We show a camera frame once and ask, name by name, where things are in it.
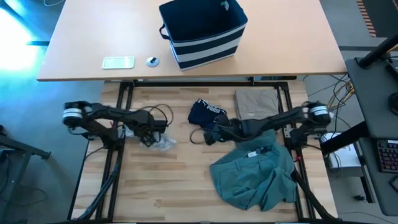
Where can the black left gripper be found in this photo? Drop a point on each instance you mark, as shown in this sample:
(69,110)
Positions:
(152,127)

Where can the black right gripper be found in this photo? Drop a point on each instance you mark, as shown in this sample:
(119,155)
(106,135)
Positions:
(225,132)

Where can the white leaf-print cloth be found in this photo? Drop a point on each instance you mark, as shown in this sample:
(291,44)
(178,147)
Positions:
(166,143)

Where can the navy Puma underwear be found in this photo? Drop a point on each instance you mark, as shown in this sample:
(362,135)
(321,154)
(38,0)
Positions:
(202,113)

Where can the khaki shorts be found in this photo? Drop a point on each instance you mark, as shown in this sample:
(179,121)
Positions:
(256,104)

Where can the teal green shorts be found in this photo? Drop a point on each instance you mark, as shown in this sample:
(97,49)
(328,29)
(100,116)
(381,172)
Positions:
(248,180)

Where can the navy white striped fabric bin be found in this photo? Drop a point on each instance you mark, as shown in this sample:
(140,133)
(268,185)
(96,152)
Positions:
(205,46)

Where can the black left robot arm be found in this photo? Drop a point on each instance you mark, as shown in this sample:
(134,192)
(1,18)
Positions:
(105,113)

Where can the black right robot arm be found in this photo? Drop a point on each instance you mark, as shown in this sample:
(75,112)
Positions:
(273,119)

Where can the round grey desk grommet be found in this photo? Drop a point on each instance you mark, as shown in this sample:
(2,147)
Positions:
(152,62)

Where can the light wooden office desk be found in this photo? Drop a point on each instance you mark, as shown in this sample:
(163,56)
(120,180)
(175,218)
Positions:
(280,37)

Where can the white box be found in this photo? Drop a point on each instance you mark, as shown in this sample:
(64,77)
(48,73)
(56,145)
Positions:
(345,158)

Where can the grey metal side table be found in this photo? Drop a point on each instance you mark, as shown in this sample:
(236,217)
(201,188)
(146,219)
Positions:
(18,147)

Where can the dark grey side desk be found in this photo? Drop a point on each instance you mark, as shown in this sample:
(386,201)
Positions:
(370,102)

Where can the black monitor pole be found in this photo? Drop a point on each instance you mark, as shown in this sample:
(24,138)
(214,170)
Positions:
(377,53)

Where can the black backlit keyboard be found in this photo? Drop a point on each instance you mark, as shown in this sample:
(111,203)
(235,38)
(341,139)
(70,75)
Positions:
(388,155)

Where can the dark rug with orange edge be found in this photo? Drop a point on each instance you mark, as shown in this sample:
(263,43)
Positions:
(382,15)

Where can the black aluminium table frame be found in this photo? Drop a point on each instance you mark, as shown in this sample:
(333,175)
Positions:
(115,174)

